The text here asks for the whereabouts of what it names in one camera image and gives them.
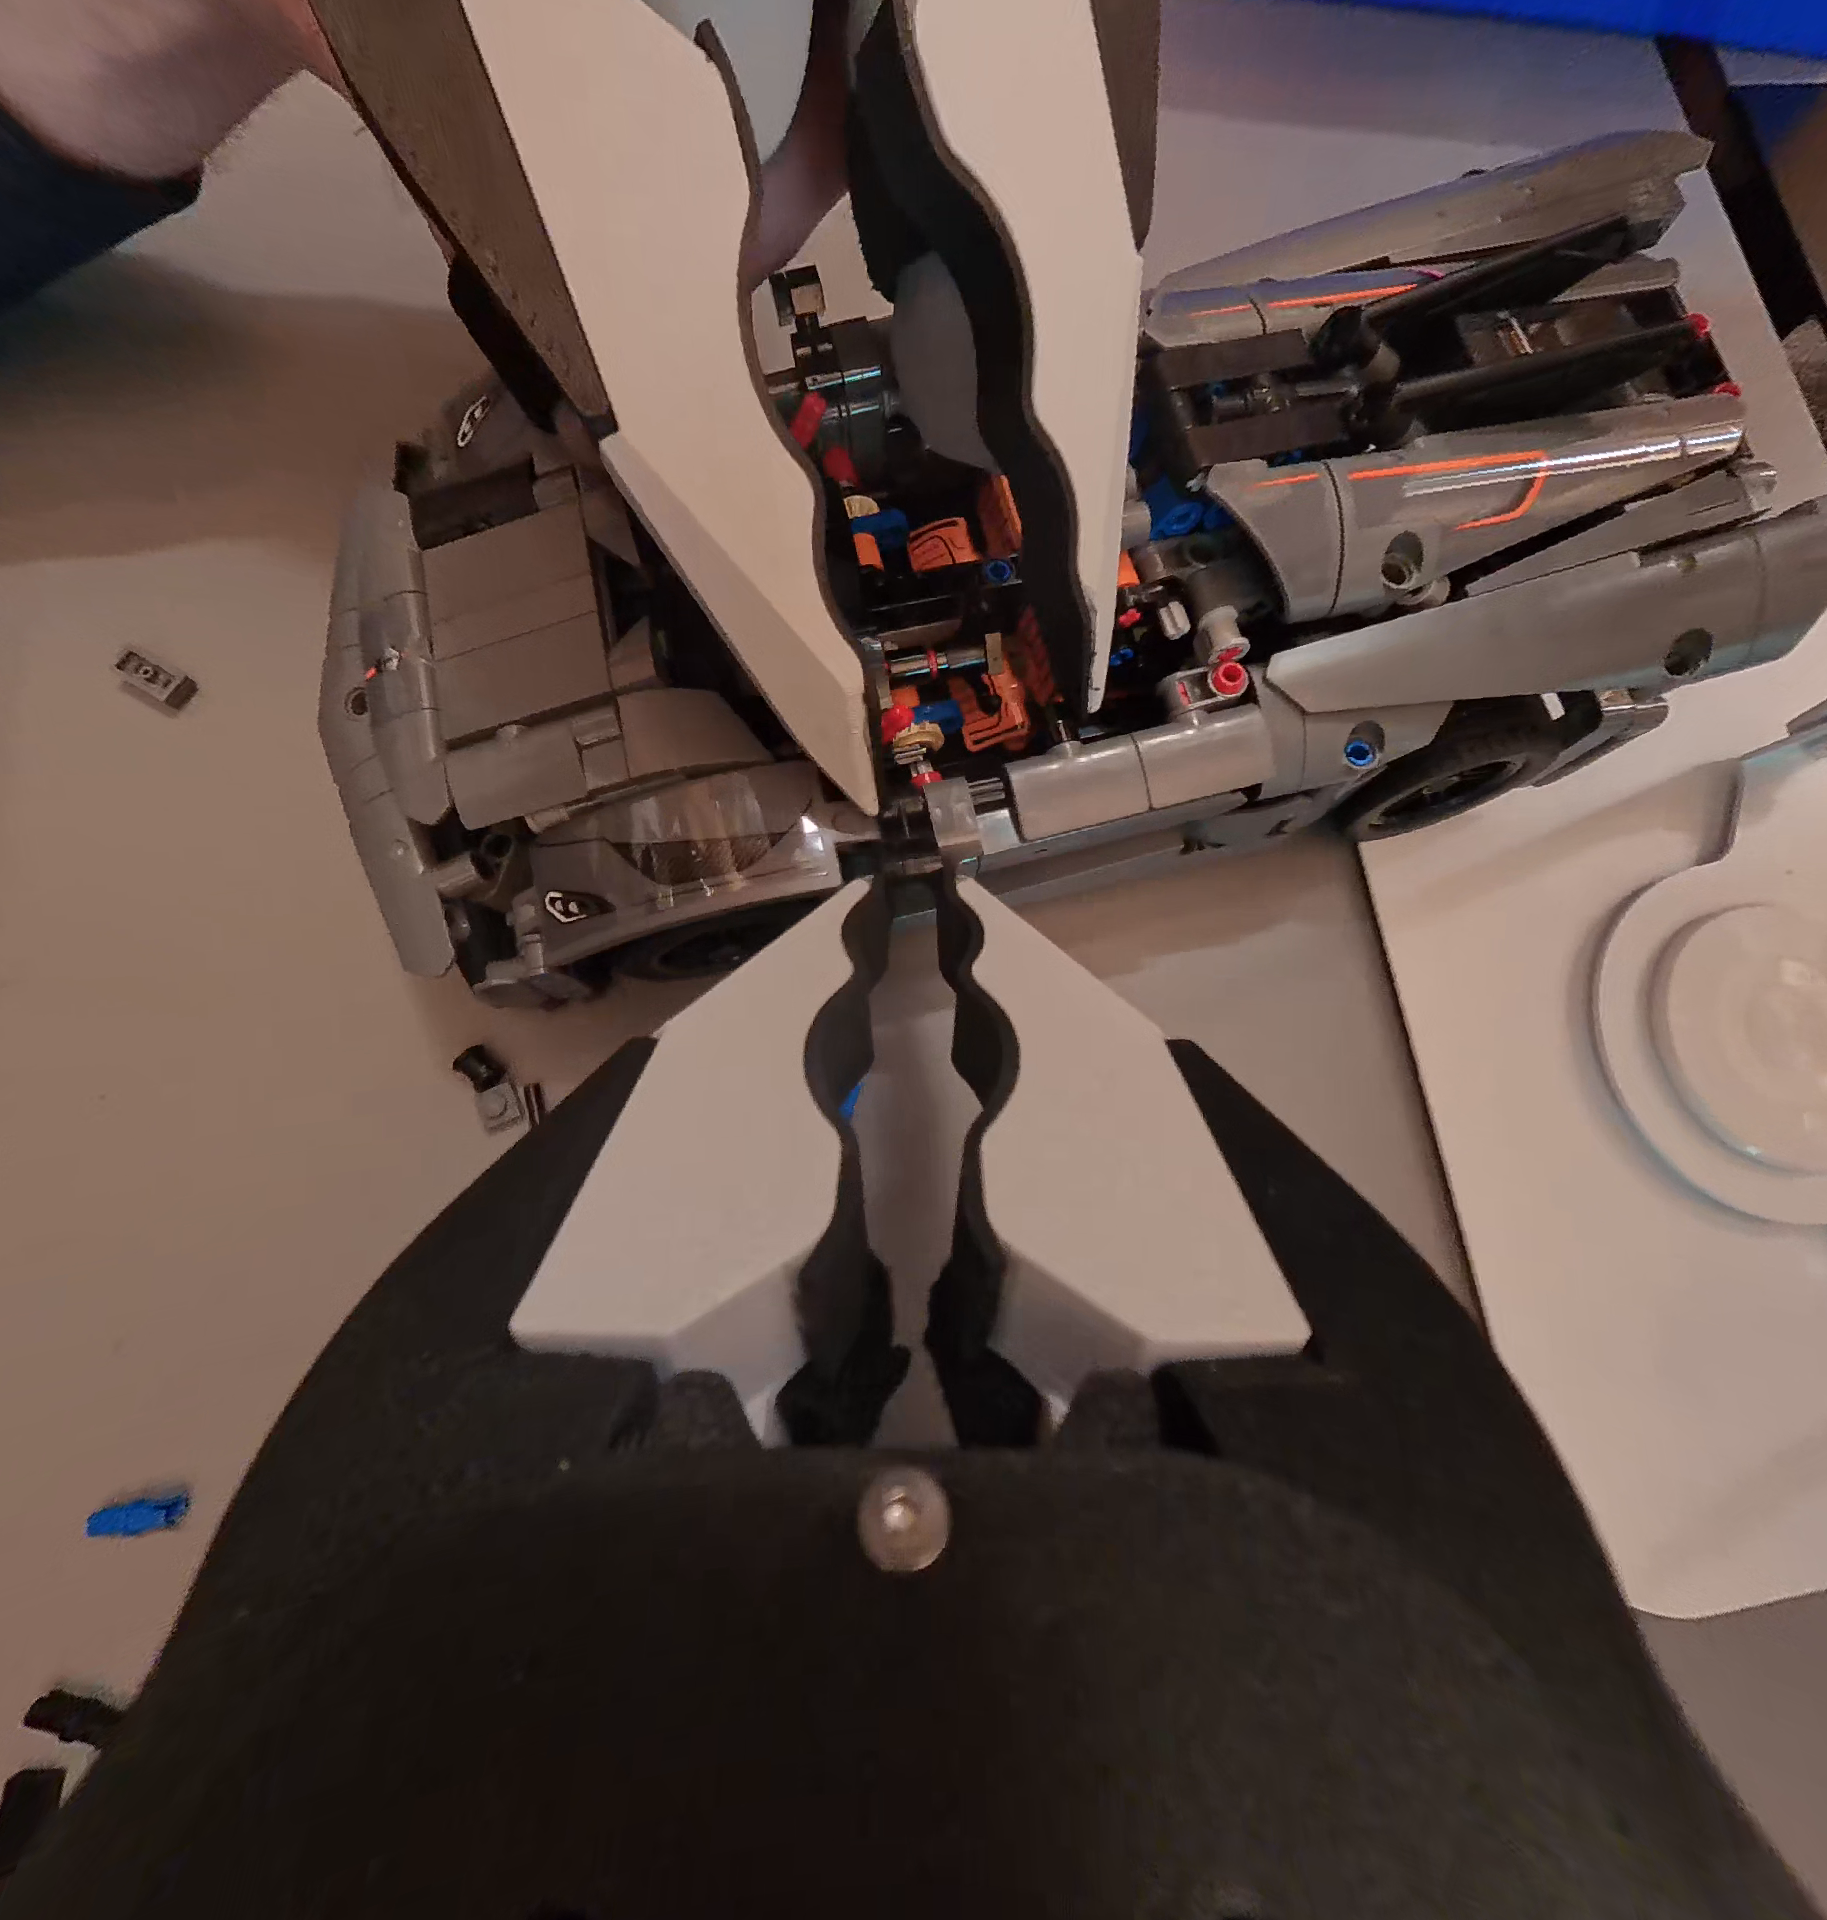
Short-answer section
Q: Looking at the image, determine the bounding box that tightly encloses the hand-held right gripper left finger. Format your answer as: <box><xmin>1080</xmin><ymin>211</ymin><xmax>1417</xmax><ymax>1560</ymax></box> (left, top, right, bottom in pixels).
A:
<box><xmin>508</xmin><ymin>880</ymin><xmax>880</xmax><ymax>1435</ymax></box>

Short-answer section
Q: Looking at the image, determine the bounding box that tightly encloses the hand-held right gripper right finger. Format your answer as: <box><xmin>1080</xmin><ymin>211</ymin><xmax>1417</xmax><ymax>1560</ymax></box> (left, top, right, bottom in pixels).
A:
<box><xmin>935</xmin><ymin>880</ymin><xmax>1314</xmax><ymax>1435</ymax></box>

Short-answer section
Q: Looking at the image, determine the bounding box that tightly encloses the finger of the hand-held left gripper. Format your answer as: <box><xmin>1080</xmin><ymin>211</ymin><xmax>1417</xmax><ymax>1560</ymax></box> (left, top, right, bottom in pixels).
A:
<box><xmin>463</xmin><ymin>0</ymin><xmax>888</xmax><ymax>820</ymax></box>
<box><xmin>853</xmin><ymin>0</ymin><xmax>1149</xmax><ymax>713</ymax></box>

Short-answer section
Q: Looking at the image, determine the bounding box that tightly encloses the black lego connector piece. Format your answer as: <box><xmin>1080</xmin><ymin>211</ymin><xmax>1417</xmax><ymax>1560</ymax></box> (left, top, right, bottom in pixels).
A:
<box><xmin>870</xmin><ymin>792</ymin><xmax>956</xmax><ymax>902</ymax></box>

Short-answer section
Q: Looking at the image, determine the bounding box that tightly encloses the grey lego sports car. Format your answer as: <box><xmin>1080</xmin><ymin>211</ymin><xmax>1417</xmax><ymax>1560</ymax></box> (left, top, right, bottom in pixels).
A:
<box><xmin>316</xmin><ymin>126</ymin><xmax>1827</xmax><ymax>1008</ymax></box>

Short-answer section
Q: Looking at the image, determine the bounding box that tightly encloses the person's left forearm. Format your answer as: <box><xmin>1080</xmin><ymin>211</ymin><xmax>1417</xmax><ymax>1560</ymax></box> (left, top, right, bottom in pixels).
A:
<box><xmin>0</xmin><ymin>0</ymin><xmax>321</xmax><ymax>186</ymax></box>

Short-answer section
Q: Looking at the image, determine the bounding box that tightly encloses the white metal stand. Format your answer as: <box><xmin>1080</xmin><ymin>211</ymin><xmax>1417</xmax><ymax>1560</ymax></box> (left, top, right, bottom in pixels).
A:
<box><xmin>1355</xmin><ymin>736</ymin><xmax>1827</xmax><ymax>1626</ymax></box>

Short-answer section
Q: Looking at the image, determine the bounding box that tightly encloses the blue plastic bin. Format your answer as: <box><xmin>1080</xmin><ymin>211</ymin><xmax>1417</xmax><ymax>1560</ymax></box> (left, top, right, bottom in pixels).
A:
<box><xmin>1588</xmin><ymin>0</ymin><xmax>1827</xmax><ymax>62</ymax></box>

